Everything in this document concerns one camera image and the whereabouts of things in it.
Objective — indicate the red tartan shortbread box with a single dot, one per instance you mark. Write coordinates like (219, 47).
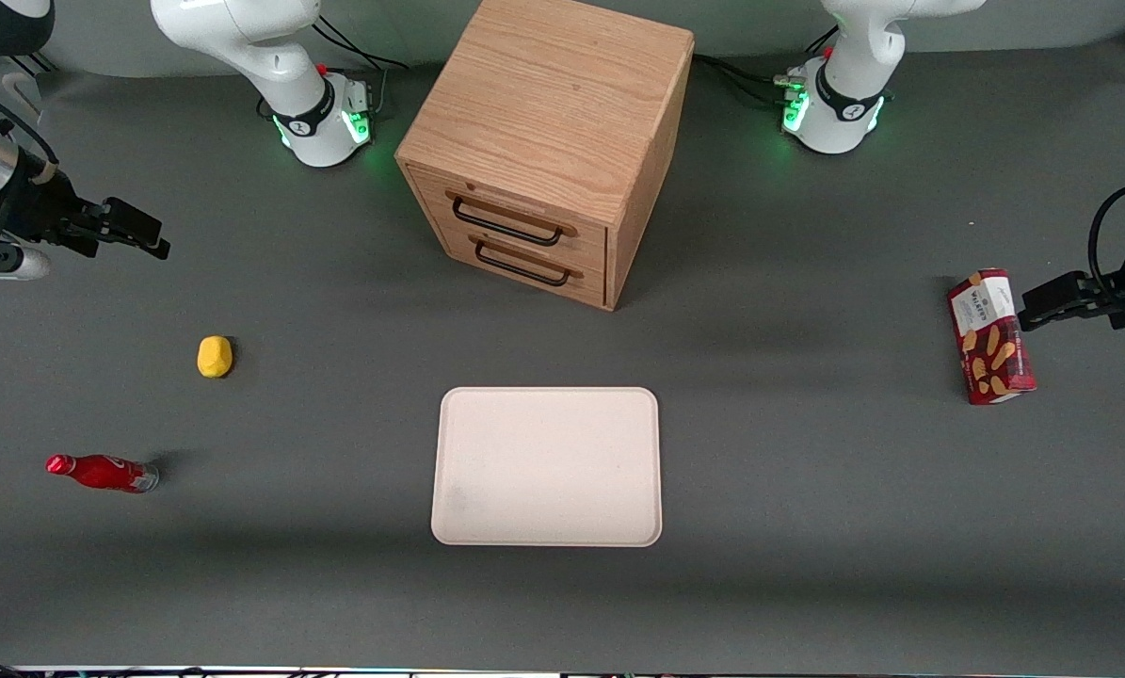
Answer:
(990, 339)

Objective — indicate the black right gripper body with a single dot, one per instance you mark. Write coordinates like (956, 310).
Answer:
(35, 209)

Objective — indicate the red coke bottle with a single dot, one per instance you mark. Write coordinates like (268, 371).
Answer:
(105, 473)

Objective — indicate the beige rectangular tray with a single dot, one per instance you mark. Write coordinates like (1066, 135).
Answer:
(548, 466)

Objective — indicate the wooden two-drawer cabinet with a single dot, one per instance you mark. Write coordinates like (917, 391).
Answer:
(543, 104)

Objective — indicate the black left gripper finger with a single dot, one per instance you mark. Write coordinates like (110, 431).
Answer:
(1056, 301)
(1110, 303)

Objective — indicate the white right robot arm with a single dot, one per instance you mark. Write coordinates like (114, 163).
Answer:
(242, 42)

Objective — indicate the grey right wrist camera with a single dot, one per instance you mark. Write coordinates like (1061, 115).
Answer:
(7, 262)

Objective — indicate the yellow lemon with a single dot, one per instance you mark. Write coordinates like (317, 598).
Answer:
(215, 357)

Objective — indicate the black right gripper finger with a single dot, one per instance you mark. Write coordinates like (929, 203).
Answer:
(134, 226)
(77, 231)

